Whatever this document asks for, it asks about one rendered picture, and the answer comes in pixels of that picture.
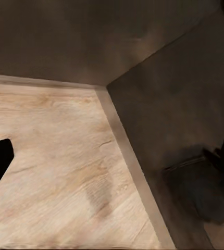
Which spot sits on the oven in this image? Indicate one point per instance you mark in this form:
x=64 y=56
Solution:
x=198 y=190

